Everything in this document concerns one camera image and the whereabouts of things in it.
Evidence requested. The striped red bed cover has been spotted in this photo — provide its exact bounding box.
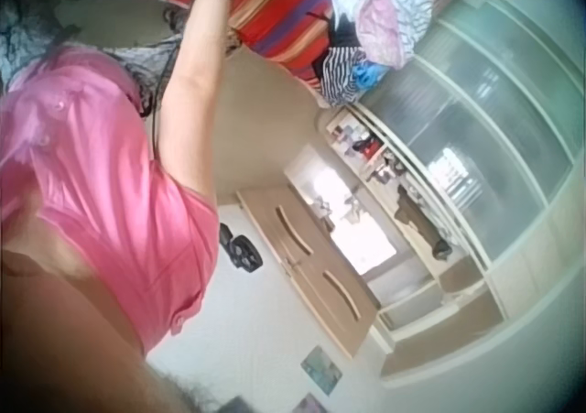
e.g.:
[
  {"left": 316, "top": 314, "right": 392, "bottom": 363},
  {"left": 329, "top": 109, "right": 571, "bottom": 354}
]
[{"left": 91, "top": 0, "right": 367, "bottom": 94}]

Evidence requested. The heap of clothes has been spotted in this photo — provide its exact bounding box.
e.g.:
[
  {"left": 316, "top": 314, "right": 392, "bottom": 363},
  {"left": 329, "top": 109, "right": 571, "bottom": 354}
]
[{"left": 307, "top": 0, "right": 435, "bottom": 108}]

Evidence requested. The grey patterned pillow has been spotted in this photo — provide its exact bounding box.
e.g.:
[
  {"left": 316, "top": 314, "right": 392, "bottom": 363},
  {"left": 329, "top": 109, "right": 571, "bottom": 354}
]
[{"left": 0, "top": 5, "right": 65, "bottom": 84}]

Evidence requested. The wooden double door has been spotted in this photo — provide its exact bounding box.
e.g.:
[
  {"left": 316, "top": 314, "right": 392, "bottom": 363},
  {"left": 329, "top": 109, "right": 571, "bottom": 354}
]
[{"left": 235, "top": 184, "right": 382, "bottom": 359}]

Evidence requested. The white wardrobe with glass doors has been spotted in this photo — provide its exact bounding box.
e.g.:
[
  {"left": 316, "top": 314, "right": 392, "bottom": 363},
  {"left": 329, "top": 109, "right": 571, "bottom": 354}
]
[{"left": 352, "top": 0, "right": 586, "bottom": 377}]

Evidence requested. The black wall fan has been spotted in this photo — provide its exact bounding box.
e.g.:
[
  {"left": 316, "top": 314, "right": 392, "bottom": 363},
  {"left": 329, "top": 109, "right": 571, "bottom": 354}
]
[{"left": 218, "top": 222, "right": 263, "bottom": 273}]

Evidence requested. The blue wall picture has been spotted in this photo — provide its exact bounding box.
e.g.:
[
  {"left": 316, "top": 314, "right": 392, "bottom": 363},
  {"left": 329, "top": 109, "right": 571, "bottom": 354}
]
[{"left": 300, "top": 344, "right": 343, "bottom": 395}]

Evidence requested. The purple wall picture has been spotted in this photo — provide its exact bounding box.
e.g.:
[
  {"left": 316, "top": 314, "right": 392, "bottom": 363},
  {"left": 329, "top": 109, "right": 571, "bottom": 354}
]
[{"left": 292, "top": 392, "right": 325, "bottom": 413}]

